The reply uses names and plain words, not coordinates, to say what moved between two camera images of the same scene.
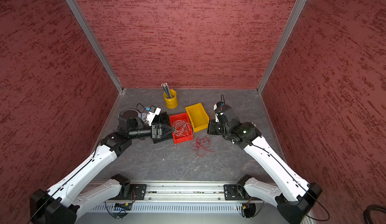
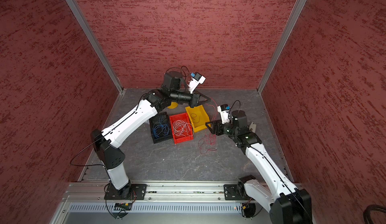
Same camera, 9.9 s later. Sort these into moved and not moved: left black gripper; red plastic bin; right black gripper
Moved: left black gripper
Not moved: right black gripper; red plastic bin
